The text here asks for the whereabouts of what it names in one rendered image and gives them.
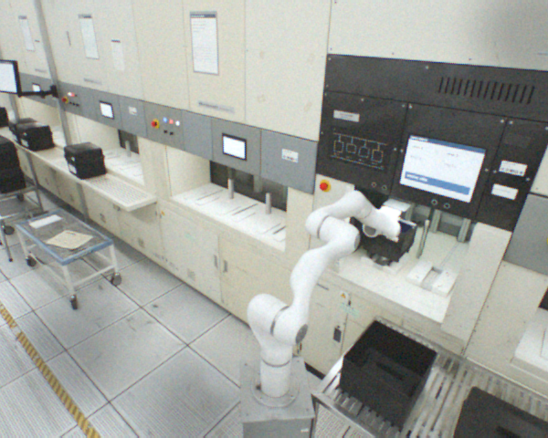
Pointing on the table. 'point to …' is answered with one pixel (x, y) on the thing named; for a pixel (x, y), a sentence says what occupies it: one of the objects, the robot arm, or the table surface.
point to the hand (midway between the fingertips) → (395, 208)
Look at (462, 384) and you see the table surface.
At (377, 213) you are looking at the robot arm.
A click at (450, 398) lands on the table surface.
